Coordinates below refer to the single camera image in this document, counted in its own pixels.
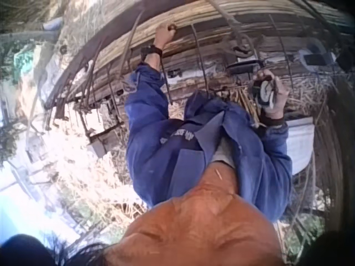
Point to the person's left hand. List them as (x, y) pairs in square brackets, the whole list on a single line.
[(164, 35)]

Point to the blue white object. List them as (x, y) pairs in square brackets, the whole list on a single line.
[(52, 23)]

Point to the black wrist band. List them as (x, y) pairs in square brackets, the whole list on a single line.
[(152, 51), (273, 120)]

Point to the white sack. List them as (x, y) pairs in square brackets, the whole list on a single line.
[(301, 144)]

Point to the rusty metal rod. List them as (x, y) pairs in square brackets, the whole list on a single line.
[(281, 52), (166, 83), (130, 44), (200, 61)]

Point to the rusty metal frame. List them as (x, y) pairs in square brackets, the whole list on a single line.
[(91, 122)]

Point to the green cloth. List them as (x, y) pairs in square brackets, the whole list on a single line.
[(25, 63)]

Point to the stack of reed stalks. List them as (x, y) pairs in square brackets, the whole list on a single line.
[(199, 16)]

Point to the heap of loose straw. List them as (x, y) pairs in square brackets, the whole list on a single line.
[(305, 88)]

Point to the dark phone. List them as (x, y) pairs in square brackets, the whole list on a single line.
[(314, 58)]

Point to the person's right hand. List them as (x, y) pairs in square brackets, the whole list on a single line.
[(281, 97)]

